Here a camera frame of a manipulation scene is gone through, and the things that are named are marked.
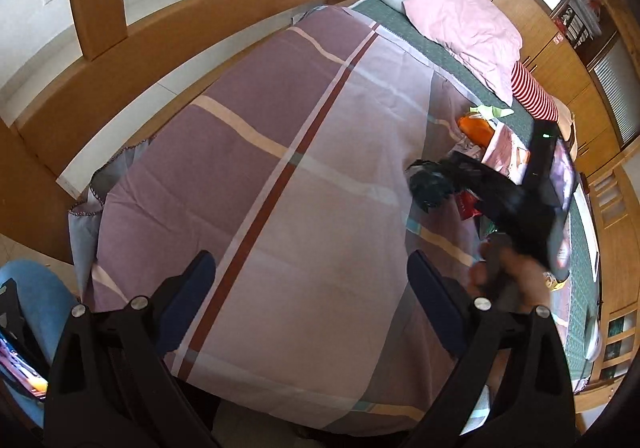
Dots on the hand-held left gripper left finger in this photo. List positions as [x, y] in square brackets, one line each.
[192, 293]

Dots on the pink printed packet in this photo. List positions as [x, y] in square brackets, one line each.
[505, 152]

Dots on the grey blanket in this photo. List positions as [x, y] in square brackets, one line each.
[85, 223]

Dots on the red striped stuffed doll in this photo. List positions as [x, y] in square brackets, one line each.
[532, 92]

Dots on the white rectangular frame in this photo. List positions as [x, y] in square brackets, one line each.
[582, 228]

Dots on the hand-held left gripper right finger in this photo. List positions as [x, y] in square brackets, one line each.
[435, 308]

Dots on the person's leg in jeans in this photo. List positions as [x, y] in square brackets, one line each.
[35, 298]

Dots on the yellow snack packet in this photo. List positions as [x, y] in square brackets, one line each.
[555, 280]

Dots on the white massage pillow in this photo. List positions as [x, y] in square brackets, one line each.
[593, 333]

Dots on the wooden wall cabinets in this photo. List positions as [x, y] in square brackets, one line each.
[550, 27]

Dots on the person's right hand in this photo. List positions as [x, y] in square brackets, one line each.
[525, 283]

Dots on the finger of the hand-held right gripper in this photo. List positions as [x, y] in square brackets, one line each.
[472, 166]

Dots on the wooden bed frame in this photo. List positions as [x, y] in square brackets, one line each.
[100, 77]

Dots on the bundle of plastic bags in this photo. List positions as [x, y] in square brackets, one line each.
[580, 15]

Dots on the dark wrapper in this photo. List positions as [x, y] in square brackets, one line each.
[425, 185]

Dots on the red packet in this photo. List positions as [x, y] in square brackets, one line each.
[467, 205]

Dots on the pink pillow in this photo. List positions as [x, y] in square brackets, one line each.
[460, 22]

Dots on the purple plaid bed sheet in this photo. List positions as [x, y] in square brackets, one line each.
[300, 127]

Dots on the green crumpled wrapper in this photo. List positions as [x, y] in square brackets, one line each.
[490, 110]

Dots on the orange packet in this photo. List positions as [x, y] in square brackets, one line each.
[477, 127]

